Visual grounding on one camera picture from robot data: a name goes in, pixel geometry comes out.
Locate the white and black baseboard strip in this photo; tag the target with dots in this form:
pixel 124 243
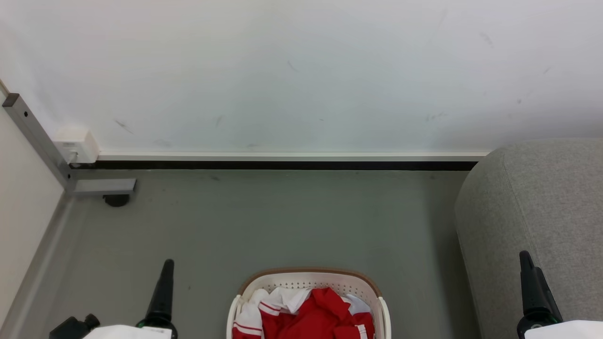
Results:
pixel 282 161

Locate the red basketball jersey number 23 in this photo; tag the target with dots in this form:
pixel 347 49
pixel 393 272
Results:
pixel 320 313

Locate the white partition panel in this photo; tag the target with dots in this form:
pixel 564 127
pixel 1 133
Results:
pixel 21 197

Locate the white garment with red stripes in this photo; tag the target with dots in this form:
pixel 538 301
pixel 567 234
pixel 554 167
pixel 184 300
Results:
pixel 248 315

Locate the black caster wheel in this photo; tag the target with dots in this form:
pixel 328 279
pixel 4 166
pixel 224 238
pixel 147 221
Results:
pixel 116 200

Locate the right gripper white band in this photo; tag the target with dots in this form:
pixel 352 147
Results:
pixel 560 330

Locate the white laundry basket brown rim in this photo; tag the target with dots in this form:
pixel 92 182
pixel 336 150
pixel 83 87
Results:
pixel 311 280

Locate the black left wrist connector block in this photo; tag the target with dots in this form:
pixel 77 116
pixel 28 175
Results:
pixel 73 327

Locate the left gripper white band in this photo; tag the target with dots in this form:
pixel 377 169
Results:
pixel 155 331

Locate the white wall socket box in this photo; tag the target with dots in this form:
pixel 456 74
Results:
pixel 77 143

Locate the grey fabric sofa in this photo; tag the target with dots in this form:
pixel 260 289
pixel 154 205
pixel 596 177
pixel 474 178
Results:
pixel 541 202

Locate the grey aluminium frame profile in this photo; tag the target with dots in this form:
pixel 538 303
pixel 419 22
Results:
pixel 42 146

